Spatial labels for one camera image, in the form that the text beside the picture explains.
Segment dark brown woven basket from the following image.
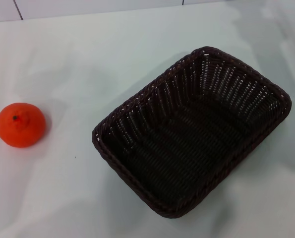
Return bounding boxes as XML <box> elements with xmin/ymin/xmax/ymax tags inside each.
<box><xmin>92</xmin><ymin>46</ymin><xmax>293</xmax><ymax>219</ymax></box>

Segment orange mandarin fruit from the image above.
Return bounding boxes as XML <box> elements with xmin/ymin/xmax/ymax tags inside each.
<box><xmin>0</xmin><ymin>102</ymin><xmax>47</xmax><ymax>149</ymax></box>

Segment white table cloth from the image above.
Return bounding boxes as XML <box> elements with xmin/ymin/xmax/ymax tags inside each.
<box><xmin>0</xmin><ymin>4</ymin><xmax>295</xmax><ymax>238</ymax></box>

